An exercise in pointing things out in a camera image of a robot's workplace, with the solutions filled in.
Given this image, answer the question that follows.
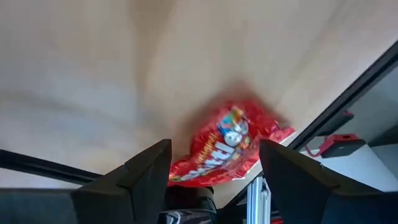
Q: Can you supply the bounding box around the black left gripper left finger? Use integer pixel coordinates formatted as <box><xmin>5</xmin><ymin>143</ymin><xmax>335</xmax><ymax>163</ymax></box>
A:
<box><xmin>70</xmin><ymin>139</ymin><xmax>172</xmax><ymax>224</ymax></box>

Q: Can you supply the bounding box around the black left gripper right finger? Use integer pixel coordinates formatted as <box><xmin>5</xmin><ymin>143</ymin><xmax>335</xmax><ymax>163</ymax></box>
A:
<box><xmin>259</xmin><ymin>139</ymin><xmax>371</xmax><ymax>224</ymax></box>

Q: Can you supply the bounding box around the red Skittles candy bag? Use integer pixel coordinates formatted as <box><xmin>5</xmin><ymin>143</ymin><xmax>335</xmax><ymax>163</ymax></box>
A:
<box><xmin>169</xmin><ymin>98</ymin><xmax>296</xmax><ymax>188</ymax></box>

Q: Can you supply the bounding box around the red and black device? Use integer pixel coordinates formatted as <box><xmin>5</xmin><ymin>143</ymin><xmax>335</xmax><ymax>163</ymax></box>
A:
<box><xmin>306</xmin><ymin>133</ymin><xmax>367</xmax><ymax>159</ymax></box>

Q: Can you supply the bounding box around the white flat panel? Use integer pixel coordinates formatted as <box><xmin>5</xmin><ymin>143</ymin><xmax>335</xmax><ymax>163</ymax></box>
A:
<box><xmin>298</xmin><ymin>144</ymin><xmax>398</xmax><ymax>192</ymax></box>

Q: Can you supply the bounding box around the silver aluminium bracket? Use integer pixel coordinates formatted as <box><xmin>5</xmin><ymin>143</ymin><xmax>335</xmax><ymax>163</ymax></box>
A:
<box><xmin>247</xmin><ymin>175</ymin><xmax>272</xmax><ymax>224</ymax></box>

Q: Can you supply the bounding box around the black lamp power cable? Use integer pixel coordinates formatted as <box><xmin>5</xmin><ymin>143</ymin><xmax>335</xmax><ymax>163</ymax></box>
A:
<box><xmin>0</xmin><ymin>148</ymin><xmax>104</xmax><ymax>185</ymax></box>

